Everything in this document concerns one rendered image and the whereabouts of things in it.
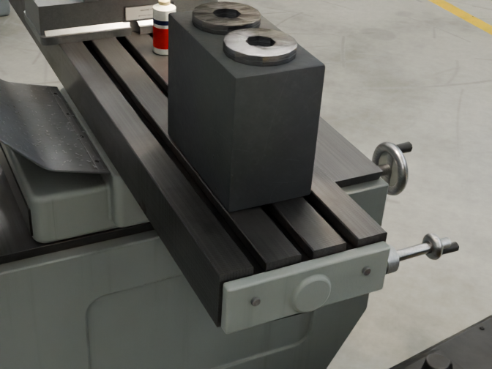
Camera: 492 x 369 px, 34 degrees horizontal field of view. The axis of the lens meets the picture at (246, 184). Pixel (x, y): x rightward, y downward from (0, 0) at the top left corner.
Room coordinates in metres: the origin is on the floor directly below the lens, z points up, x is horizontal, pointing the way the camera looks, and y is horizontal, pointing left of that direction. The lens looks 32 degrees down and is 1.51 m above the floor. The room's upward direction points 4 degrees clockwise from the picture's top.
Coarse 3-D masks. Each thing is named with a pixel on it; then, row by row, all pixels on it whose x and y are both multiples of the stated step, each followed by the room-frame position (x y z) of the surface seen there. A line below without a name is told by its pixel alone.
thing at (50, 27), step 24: (24, 0) 1.43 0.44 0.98; (48, 0) 1.36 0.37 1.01; (72, 0) 1.37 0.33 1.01; (96, 0) 1.37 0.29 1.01; (120, 0) 1.39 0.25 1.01; (144, 0) 1.42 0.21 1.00; (192, 0) 1.46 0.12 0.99; (216, 0) 1.48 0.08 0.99; (48, 24) 1.33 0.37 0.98; (72, 24) 1.35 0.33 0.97; (96, 24) 1.37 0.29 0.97; (120, 24) 1.39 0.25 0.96; (144, 24) 1.41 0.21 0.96
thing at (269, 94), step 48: (192, 48) 0.94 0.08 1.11; (240, 48) 0.88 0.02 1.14; (288, 48) 0.89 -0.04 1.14; (192, 96) 0.94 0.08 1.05; (240, 96) 0.83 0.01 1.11; (288, 96) 0.86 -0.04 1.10; (192, 144) 0.94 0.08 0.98; (240, 144) 0.83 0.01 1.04; (288, 144) 0.86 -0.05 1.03; (240, 192) 0.83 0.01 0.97; (288, 192) 0.87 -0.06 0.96
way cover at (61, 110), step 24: (0, 96) 1.16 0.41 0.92; (24, 96) 1.23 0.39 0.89; (48, 96) 1.25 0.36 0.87; (24, 120) 1.13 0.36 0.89; (48, 120) 1.15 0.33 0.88; (72, 120) 1.18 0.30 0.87; (48, 144) 1.06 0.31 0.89; (72, 144) 1.09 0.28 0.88; (48, 168) 0.98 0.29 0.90; (72, 168) 1.01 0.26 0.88; (96, 168) 1.03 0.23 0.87
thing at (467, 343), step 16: (464, 336) 1.02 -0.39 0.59; (480, 336) 1.02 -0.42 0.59; (432, 352) 0.95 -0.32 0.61; (448, 352) 0.98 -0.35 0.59; (464, 352) 0.98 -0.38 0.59; (480, 352) 0.98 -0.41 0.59; (400, 368) 0.92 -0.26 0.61; (416, 368) 0.91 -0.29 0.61; (432, 368) 0.88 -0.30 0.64; (448, 368) 0.89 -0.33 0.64; (464, 368) 0.94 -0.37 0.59; (480, 368) 0.94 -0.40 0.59
